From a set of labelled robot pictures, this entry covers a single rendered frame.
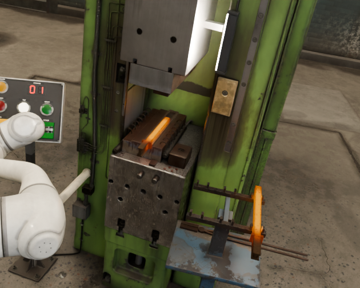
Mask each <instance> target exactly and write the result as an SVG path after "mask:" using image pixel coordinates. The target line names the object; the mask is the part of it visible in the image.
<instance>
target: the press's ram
mask: <svg viewBox="0 0 360 288"><path fill-rule="evenodd" d="M217 4H218V0H125V10H124V18H123V30H122V44H121V57H120V60H123V61H128V62H132V63H134V62H135V61H137V64H139V65H143V66H147V67H152V68H155V69H158V70H163V71H167V72H168V71H169V70H170V69H172V73H174V74H178V75H182V76H186V75H187V74H188V72H189V71H190V70H191V69H192V68H193V67H194V66H195V65H196V64H197V63H198V62H199V61H200V60H201V59H202V58H203V57H204V56H205V55H206V54H207V53H208V50H209V44H210V39H211V34H212V30H216V31H221V32H223V31H224V27H225V23H220V22H216V21H214V18H215V13H216V9H217Z"/></svg>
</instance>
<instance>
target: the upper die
mask: <svg viewBox="0 0 360 288"><path fill-rule="evenodd" d="M195 67H196V65H195V66H194V67H193V68H192V69H191V70H190V71H189V72H188V74H187V75H186V76H182V75H178V74H174V73H172V69H170V70H169V71H168V72H167V71H163V70H158V69H155V68H152V67H147V66H143V65H139V64H137V61H135V62H134V63H132V62H131V63H130V74H129V83H131V84H134V85H138V86H142V87H146V88H149V89H153V90H157V91H161V92H164V93H168V94H171V93H172V92H173V91H174V90H175V89H176V88H177V87H178V86H179V85H180V84H181V83H182V82H183V81H184V80H185V78H186V77H187V76H188V75H189V74H190V73H191V72H192V71H193V70H194V69H195Z"/></svg>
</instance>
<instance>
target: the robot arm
mask: <svg viewBox="0 0 360 288"><path fill-rule="evenodd" d="M45 132H46V133H53V127H52V126H51V127H50V126H47V127H46V126H45V124H44V122H43V120H41V118H40V117H39V116H37V115H36V114H34V113H31V112H21V113H18V114H16V115H14V116H12V117H11V118H9V119H7V120H6V121H4V122H2V123H0V178H3V179H8V180H11V181H16V182H20V183H21V188H20V191H19V194H17V195H11V196H7V197H0V258H3V257H11V256H18V255H21V256H23V257H25V258H28V259H34V260H42V259H46V258H48V257H50V256H52V255H53V254H54V253H56V251H57V250H58V249H59V247H60V245H61V243H62V241H63V237H64V234H65V226H66V217H65V210H64V206H63V202H62V200H61V198H60V196H59V194H58V192H57V190H56V188H55V187H54V186H53V184H52V183H51V181H50V180H49V178H48V176H47V174H46V173H45V172H44V171H43V170H42V169H41V168H40V167H39V166H37V165H35V164H33V163H30V162H24V161H15V160H9V159H4V158H5V157H6V156H7V154H8V153H9V152H11V151H13V150H15V149H18V148H20V147H22V146H26V145H28V144H31V143H32V142H34V141H36V140H38V139H40V138H41V137H42V136H43V135H44V134H45Z"/></svg>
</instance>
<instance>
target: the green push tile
mask: <svg viewBox="0 0 360 288"><path fill-rule="evenodd" d="M44 124H45V126H46V127H47V126H50V127H51V126H52V127H53V133H46V132H45V134H44V135H43V136H42V137H41V138H46V139H54V125H55V123H54V122H44Z"/></svg>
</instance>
